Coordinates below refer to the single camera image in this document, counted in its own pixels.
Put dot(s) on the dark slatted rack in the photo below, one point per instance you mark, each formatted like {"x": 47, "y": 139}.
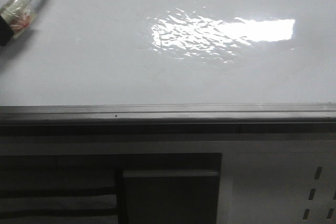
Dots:
{"x": 80, "y": 189}

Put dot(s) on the dark grey box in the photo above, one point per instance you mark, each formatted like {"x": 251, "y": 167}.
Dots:
{"x": 171, "y": 196}

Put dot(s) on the white taped whiteboard marker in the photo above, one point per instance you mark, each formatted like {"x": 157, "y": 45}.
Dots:
{"x": 19, "y": 15}

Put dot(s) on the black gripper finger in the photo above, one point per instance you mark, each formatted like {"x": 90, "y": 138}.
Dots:
{"x": 6, "y": 33}

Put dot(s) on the white whiteboard with metal frame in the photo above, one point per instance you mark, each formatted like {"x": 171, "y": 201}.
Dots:
{"x": 172, "y": 61}

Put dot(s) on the white perforated metal panel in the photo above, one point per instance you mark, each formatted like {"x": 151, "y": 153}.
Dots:
{"x": 277, "y": 182}

